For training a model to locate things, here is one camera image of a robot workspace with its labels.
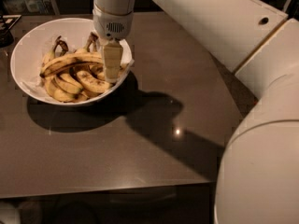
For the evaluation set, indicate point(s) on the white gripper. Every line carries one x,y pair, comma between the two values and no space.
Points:
111,25

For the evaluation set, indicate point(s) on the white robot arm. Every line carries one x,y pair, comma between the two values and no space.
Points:
258,178

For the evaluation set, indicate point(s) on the long top banana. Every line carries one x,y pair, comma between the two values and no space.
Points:
71,59

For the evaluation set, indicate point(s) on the back banana with stem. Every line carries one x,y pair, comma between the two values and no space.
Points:
90,45

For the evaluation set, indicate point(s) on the right side banana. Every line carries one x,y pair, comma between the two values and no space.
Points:
98,71

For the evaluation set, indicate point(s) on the middle curved banana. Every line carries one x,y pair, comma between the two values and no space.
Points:
89,82

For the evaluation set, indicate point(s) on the small left banana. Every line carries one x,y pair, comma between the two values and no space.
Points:
50,55

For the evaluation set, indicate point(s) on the lower left banana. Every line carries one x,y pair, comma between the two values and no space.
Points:
54,91

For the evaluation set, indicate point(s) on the white bowl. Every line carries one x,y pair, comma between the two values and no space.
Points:
74,31

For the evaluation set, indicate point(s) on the shelf with bottles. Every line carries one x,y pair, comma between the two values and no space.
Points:
29,7

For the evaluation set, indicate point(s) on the black object on table edge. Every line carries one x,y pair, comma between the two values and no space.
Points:
6,24

